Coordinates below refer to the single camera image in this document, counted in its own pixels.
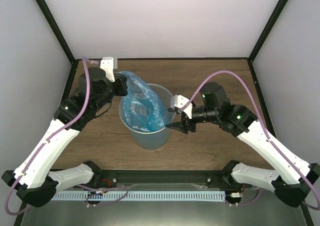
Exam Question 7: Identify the blue translucent plastic trash bag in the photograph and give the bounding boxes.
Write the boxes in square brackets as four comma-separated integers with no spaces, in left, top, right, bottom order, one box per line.
[120,71,170,133]

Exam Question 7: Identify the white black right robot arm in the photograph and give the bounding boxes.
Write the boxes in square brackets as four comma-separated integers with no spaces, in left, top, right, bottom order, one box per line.
[167,82,320,207]

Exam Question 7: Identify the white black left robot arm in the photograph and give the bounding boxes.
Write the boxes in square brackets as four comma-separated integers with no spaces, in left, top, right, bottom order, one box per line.
[1,68,127,207]

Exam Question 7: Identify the translucent grey plastic trash bin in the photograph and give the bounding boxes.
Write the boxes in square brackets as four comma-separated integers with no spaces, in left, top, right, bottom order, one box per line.
[118,83,176,150]

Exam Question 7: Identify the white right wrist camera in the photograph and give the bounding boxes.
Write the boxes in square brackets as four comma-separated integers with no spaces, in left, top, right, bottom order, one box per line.
[169,95,193,119]

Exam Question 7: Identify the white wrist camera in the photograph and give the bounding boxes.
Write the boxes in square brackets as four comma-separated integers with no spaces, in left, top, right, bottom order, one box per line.
[169,95,193,119]
[100,57,118,83]

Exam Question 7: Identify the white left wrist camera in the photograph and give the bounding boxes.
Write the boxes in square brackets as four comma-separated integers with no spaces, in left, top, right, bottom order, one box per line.
[100,57,118,83]

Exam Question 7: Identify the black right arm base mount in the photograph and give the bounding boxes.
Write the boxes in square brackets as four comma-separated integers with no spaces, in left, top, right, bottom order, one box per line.
[206,160,246,189]

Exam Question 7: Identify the black aluminium front rail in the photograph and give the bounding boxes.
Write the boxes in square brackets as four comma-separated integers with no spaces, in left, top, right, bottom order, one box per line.
[103,170,217,184]

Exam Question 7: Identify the light blue slotted cable duct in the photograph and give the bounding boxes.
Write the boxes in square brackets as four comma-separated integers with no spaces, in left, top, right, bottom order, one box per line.
[52,191,226,202]

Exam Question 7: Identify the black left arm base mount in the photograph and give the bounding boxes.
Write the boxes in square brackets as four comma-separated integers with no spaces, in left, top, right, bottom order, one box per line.
[83,160,117,189]

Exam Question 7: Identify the black frame post left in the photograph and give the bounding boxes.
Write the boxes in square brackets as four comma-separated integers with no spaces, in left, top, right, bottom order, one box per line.
[26,0,76,64]

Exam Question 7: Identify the black frame post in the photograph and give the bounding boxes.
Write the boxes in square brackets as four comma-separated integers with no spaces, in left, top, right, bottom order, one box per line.
[26,0,76,64]
[249,0,297,61]

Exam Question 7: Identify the black frame post right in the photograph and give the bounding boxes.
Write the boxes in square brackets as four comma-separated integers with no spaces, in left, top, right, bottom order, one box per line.
[249,0,297,61]

